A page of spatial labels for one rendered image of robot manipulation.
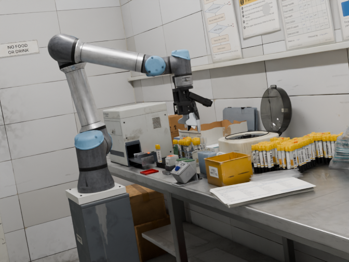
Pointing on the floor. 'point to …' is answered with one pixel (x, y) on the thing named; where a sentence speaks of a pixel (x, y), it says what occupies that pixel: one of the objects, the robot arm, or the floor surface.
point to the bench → (250, 216)
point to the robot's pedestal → (105, 230)
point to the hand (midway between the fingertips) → (195, 132)
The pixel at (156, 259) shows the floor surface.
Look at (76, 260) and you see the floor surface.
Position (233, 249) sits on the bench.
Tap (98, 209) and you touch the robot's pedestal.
